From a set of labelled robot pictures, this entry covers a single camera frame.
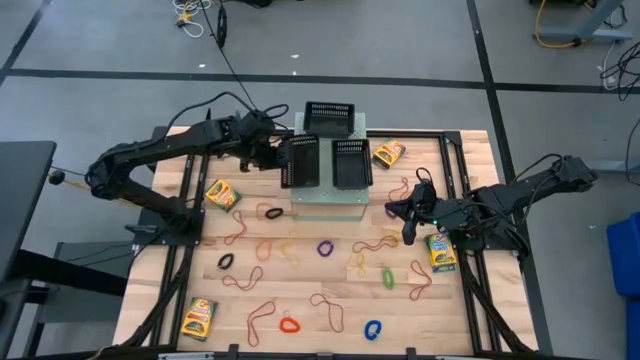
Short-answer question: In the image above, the black desk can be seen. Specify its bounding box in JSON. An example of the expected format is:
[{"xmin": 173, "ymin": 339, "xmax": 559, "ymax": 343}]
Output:
[{"xmin": 0, "ymin": 140, "xmax": 58, "ymax": 284}]

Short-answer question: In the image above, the red-orange coil keychain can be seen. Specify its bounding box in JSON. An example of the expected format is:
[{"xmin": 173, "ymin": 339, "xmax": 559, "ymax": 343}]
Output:
[{"xmin": 278, "ymin": 310, "xmax": 302, "ymax": 335}]

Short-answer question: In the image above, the yellow floor cable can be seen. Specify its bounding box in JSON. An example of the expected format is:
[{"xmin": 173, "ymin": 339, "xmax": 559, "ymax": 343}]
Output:
[{"xmin": 533, "ymin": 0, "xmax": 584, "ymax": 50}]

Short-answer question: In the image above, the green yellow crayon box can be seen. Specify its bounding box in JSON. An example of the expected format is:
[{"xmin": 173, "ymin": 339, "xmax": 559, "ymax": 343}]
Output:
[{"xmin": 204, "ymin": 178, "xmax": 243, "ymax": 213}]

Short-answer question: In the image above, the yellow red crayon box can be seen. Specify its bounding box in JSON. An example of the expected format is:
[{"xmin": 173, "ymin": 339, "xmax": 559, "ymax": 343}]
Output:
[{"xmin": 179, "ymin": 296, "xmax": 219, "ymax": 343}]

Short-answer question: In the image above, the grey desk leg frame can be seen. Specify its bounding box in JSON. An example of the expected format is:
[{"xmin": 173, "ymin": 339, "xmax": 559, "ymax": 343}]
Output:
[{"xmin": 537, "ymin": 0, "xmax": 634, "ymax": 44}]

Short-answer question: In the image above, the brown rubber band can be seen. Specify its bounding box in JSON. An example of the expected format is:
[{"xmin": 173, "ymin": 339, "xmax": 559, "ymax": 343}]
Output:
[{"xmin": 351, "ymin": 234, "xmax": 401, "ymax": 255}]

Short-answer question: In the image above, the blue plastic bin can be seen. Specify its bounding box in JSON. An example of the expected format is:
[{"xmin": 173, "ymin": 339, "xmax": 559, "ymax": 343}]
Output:
[
  {"xmin": 606, "ymin": 211, "xmax": 640, "ymax": 300},
  {"xmin": 626, "ymin": 299, "xmax": 640, "ymax": 360}
]

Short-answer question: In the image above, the black slotted plastic basket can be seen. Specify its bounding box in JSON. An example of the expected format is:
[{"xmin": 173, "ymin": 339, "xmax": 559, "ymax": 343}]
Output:
[
  {"xmin": 331, "ymin": 138, "xmax": 375, "ymax": 191},
  {"xmin": 302, "ymin": 101, "xmax": 357, "ymax": 140},
  {"xmin": 279, "ymin": 133, "xmax": 321, "ymax": 190}
]

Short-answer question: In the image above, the long black floor cable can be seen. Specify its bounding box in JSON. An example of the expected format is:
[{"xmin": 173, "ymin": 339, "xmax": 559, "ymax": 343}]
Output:
[{"xmin": 198, "ymin": 0, "xmax": 259, "ymax": 111}]

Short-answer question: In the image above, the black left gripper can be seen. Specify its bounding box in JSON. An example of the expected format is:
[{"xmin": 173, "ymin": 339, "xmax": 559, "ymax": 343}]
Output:
[{"xmin": 234, "ymin": 110, "xmax": 296, "ymax": 174}]

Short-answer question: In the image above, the pale green perforated metal riser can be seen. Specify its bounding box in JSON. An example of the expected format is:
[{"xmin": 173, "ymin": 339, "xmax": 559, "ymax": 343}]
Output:
[{"xmin": 291, "ymin": 111, "xmax": 372, "ymax": 222}]

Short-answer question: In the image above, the white cable with yellow plug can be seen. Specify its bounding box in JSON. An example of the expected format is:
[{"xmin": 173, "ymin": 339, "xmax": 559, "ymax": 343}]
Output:
[{"xmin": 172, "ymin": 0, "xmax": 207, "ymax": 39}]

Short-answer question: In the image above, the black strap loop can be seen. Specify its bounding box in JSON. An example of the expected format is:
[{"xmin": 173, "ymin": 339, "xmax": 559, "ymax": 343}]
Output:
[{"xmin": 216, "ymin": 4, "xmax": 229, "ymax": 50}]

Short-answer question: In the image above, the yellow cord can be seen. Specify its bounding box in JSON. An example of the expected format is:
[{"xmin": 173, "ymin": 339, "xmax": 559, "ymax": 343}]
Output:
[{"xmin": 63, "ymin": 178, "xmax": 144, "ymax": 208}]

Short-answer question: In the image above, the black cable bundle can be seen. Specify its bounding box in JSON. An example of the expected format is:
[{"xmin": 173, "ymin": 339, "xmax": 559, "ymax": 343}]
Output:
[{"xmin": 598, "ymin": 42, "xmax": 640, "ymax": 103}]

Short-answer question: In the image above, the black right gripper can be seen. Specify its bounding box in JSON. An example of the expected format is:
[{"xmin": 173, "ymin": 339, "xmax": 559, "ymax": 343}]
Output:
[{"xmin": 384, "ymin": 169, "xmax": 451, "ymax": 246}]

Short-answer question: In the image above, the blue yellow crayon box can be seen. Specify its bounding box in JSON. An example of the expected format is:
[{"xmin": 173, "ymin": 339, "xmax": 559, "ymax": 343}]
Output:
[{"xmin": 424, "ymin": 232, "xmax": 458, "ymax": 274}]

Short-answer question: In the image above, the black metal table frame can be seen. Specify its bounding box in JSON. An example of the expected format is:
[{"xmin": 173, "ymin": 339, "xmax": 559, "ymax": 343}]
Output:
[{"xmin": 119, "ymin": 127, "xmax": 540, "ymax": 360}]

